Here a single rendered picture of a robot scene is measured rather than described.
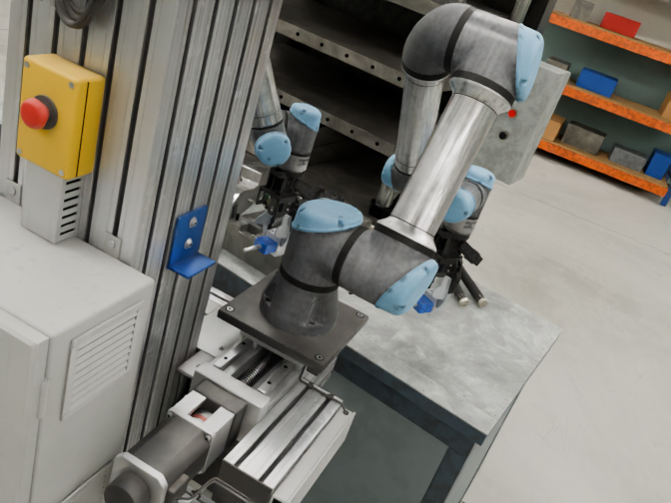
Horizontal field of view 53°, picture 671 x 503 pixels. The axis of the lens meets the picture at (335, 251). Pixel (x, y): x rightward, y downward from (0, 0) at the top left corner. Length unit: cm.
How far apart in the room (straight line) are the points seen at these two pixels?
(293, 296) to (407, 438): 69
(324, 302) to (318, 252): 11
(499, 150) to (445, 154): 125
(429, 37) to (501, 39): 12
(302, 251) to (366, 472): 88
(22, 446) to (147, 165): 37
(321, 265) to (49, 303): 49
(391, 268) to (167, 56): 51
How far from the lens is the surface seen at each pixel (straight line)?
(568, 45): 831
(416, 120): 135
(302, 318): 121
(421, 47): 123
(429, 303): 169
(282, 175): 160
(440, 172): 114
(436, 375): 171
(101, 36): 89
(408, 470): 183
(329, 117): 260
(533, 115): 235
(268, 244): 170
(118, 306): 88
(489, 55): 117
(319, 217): 114
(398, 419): 176
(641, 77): 835
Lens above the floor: 173
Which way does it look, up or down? 26 degrees down
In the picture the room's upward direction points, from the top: 19 degrees clockwise
